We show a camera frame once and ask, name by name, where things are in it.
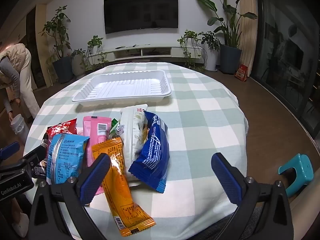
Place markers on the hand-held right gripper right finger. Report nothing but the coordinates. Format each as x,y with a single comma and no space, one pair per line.
228,180

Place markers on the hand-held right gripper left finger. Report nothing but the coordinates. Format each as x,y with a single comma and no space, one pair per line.
96,177

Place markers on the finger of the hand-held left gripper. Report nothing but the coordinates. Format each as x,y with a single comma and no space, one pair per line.
35,156
10,150

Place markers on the black snack packet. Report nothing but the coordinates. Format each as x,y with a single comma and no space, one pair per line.
40,170

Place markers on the orange snack packet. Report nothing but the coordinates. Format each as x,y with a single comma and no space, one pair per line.
120,195

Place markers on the light blue snack packet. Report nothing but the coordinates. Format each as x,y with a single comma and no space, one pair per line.
65,160

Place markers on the red packet with brown balls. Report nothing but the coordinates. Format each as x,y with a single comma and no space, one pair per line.
62,128

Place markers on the pink snack packet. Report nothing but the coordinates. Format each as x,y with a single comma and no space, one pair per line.
96,130

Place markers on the green snack packet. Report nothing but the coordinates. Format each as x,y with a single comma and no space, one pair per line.
113,128

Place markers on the white snack packet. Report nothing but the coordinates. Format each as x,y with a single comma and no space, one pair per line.
130,135

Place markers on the dark blue snack packet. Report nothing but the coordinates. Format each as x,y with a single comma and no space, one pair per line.
153,155

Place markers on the white plastic tray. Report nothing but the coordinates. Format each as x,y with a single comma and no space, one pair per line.
125,87

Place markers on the white trash bin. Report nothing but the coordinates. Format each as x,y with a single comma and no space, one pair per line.
18,127

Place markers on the white slipper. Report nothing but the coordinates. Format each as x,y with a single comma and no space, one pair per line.
21,225

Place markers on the green checked tablecloth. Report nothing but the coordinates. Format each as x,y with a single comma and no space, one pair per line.
200,130

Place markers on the teal plastic stool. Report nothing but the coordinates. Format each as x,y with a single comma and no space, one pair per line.
301,166

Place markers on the leafy tree in grey-blue pot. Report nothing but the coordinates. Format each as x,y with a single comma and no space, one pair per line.
61,65

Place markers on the plant in ribbed white pot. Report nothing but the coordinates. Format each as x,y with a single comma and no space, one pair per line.
78,65

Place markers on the red paper bag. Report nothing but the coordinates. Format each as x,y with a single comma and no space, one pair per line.
241,73

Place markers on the large-leaf plant in dark pot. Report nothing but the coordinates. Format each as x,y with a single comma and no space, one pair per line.
230,57

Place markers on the small plant in white pot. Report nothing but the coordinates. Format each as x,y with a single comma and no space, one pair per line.
211,55

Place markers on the trailing green vine plant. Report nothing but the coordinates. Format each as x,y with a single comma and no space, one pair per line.
96,45

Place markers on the dark remote control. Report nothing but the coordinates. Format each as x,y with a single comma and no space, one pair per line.
120,47

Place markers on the glass sliding door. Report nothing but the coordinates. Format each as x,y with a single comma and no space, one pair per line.
282,55

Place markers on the white television cabinet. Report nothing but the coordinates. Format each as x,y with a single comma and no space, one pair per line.
155,51

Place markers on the vine plant on stand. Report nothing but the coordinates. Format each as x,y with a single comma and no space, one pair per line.
188,38

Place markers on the beige curtain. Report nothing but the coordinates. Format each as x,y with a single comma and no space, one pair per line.
248,30

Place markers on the wall-mounted black television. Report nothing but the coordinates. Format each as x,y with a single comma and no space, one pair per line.
141,12

